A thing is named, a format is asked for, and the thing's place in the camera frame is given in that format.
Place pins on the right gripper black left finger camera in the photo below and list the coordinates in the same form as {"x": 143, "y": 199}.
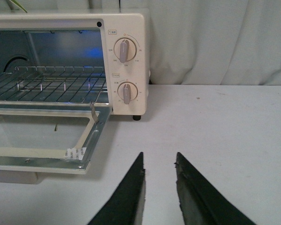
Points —
{"x": 126, "y": 205}

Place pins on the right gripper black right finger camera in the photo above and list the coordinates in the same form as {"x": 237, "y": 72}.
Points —
{"x": 200, "y": 202}

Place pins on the black oven foot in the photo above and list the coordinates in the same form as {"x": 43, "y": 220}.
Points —
{"x": 136, "y": 117}

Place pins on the metal wire oven rack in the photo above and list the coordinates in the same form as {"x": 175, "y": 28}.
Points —
{"x": 54, "y": 85}

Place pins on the white backdrop curtain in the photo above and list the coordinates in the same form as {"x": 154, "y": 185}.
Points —
{"x": 226, "y": 42}

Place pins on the lower timer knob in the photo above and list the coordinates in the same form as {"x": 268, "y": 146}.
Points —
{"x": 128, "y": 92}

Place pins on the upper temperature knob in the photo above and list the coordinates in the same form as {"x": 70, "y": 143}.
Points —
{"x": 125, "y": 50}

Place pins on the glass oven door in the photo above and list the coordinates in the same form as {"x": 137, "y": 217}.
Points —
{"x": 30, "y": 146}

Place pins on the green striped spider plant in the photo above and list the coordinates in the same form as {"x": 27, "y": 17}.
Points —
{"x": 15, "y": 2}

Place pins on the cream Toshiba toaster oven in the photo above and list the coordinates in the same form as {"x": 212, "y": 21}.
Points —
{"x": 84, "y": 38}

